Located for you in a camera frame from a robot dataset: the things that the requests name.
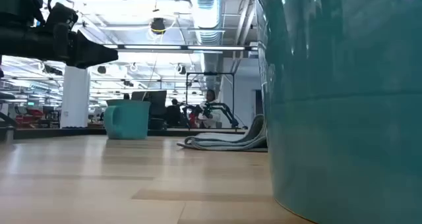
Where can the black background monitor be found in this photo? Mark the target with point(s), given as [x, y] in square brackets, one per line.
[155, 100]

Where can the white mug with teal outside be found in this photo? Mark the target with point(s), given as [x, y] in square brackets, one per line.
[346, 118]

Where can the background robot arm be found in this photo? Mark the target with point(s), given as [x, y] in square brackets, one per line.
[227, 112]

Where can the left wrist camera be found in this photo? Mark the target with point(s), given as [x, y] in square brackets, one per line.
[61, 16]

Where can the black background rig frame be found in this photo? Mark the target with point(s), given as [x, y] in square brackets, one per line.
[211, 73]

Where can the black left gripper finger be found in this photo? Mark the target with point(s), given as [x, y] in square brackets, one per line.
[95, 52]

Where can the red background furniture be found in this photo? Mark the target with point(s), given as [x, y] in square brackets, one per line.
[28, 118]

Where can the white room pillar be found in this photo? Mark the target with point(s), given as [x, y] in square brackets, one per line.
[75, 99]

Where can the person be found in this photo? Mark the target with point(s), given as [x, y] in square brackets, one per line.
[173, 115]
[209, 97]

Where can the black ceiling-hung device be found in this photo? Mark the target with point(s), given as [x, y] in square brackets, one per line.
[158, 25]

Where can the folded grey cloth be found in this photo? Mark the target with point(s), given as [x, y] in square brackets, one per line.
[227, 141]

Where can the black aluminium table frame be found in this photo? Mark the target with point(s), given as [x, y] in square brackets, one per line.
[66, 132]

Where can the large teal mug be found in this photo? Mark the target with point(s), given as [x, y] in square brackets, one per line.
[128, 120]

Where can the silver ceiling air duct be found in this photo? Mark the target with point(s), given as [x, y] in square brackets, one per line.
[207, 13]

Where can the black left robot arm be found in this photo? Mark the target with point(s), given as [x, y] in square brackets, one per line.
[16, 6]

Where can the long ceiling light bar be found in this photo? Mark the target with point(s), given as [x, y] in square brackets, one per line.
[184, 47]

